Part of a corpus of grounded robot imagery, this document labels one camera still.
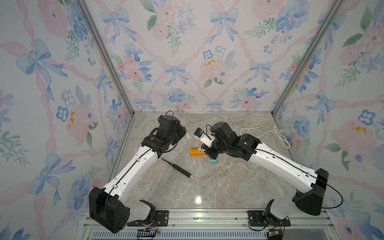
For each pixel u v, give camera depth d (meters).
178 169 0.90
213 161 0.85
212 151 0.63
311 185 0.40
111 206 0.38
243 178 0.88
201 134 0.61
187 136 0.75
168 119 0.56
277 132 1.07
